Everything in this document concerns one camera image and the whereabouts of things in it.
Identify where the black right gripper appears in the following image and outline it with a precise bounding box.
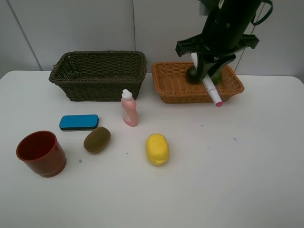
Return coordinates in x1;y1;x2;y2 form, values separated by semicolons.
175;33;259;80

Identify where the green lime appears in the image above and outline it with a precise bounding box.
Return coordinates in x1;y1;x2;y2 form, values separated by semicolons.
211;70;222;85

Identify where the white marker pink cap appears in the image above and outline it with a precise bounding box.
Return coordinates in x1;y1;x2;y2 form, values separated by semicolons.
190;53;223;107

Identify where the dark mangosteen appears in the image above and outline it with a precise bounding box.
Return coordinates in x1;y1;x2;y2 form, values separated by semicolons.
186;66;200;84

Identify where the pink bottle white cap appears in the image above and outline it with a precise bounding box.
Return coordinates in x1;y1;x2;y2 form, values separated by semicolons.
121;89;138;127

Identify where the yellow lemon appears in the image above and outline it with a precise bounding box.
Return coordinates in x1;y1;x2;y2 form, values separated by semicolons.
146;133;170;166

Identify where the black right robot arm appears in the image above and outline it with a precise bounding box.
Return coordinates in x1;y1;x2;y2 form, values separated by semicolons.
176;0;261;83

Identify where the orange wicker basket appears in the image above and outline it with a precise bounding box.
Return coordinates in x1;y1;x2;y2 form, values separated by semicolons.
152;61;244;104

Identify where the brown kiwi fruit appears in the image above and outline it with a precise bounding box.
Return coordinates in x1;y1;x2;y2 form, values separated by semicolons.
84;127;111;154

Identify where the blue whiteboard eraser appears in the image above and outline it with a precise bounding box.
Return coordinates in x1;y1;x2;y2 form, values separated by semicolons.
59;114;99;131

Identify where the red plastic cup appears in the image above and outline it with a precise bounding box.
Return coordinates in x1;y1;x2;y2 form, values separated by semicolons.
16;131;67;178

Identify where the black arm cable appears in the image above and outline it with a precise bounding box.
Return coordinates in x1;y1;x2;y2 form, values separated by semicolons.
251;0;273;25

